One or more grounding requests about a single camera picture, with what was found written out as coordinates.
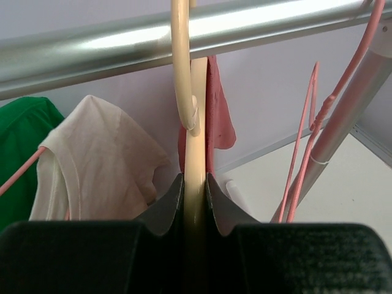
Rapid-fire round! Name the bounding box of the pink wire hanger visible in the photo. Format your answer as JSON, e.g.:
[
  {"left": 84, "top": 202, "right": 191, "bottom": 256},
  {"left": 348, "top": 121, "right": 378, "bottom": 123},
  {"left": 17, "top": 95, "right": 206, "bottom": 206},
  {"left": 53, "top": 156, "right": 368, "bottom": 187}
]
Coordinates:
[
  {"left": 277, "top": 0, "right": 386, "bottom": 224},
  {"left": 0, "top": 146, "right": 46, "bottom": 195}
]

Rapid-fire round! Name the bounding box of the pink t shirt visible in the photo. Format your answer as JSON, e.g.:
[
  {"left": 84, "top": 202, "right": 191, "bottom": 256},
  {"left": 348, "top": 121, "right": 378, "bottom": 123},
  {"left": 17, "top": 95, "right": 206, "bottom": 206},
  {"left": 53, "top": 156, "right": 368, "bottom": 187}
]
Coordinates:
[{"left": 177, "top": 55, "right": 237, "bottom": 178}]

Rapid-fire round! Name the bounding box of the metal clothes rack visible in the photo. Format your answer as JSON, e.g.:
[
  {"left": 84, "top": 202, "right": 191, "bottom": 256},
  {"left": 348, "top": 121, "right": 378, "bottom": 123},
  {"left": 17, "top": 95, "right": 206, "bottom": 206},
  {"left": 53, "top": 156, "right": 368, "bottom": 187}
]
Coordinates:
[{"left": 0, "top": 0, "right": 392, "bottom": 224}]

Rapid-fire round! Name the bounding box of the beige wooden hanger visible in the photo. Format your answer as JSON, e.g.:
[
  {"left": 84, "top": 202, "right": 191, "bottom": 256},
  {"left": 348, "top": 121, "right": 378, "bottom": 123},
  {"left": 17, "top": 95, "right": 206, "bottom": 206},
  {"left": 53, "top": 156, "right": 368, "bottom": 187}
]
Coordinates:
[{"left": 171, "top": 0, "right": 208, "bottom": 226}]

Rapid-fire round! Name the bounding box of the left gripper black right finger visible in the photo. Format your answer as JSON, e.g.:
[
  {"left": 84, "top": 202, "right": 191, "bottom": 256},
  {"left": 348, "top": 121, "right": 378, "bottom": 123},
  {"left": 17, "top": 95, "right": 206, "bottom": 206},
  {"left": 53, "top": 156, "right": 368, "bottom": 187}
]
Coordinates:
[{"left": 206, "top": 175, "right": 391, "bottom": 293}]

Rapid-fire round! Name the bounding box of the green t shirt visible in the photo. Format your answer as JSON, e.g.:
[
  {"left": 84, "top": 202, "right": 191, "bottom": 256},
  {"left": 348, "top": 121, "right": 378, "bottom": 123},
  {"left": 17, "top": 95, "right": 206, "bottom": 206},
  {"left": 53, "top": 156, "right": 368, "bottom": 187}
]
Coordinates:
[{"left": 1, "top": 97, "right": 64, "bottom": 229}]

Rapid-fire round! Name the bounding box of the beige t shirt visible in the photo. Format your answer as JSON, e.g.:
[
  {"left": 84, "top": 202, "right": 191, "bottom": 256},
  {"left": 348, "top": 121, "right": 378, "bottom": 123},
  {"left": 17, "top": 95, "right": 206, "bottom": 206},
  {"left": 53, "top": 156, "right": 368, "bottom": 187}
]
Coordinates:
[{"left": 30, "top": 96, "right": 168, "bottom": 221}]

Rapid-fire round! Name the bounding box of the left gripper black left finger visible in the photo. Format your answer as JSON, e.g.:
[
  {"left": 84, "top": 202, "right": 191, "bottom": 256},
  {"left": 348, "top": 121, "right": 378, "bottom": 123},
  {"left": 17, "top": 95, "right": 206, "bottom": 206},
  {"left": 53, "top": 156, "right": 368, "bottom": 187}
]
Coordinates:
[{"left": 1, "top": 174, "right": 184, "bottom": 293}]

